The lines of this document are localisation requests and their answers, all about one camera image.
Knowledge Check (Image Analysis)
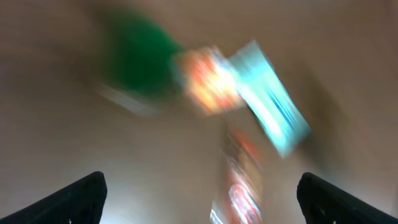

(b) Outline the light blue tissue pack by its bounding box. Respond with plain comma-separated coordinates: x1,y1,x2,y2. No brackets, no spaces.
229,40,310,157

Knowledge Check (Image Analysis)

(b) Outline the red candy bar wrapper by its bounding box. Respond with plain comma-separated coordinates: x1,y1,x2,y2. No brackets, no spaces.
210,126,264,224

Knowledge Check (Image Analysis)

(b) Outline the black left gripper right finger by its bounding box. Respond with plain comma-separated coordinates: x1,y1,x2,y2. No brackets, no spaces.
297,172,397,224

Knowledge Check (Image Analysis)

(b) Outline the orange snack packet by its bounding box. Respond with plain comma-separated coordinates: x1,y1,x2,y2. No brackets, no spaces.
173,46,244,116

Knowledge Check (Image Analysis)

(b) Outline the green lid jar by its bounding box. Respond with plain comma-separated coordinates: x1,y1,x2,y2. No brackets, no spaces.
93,11,183,116

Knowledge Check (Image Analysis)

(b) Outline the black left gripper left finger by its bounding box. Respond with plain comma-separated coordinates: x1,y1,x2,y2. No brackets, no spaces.
1,171,108,224

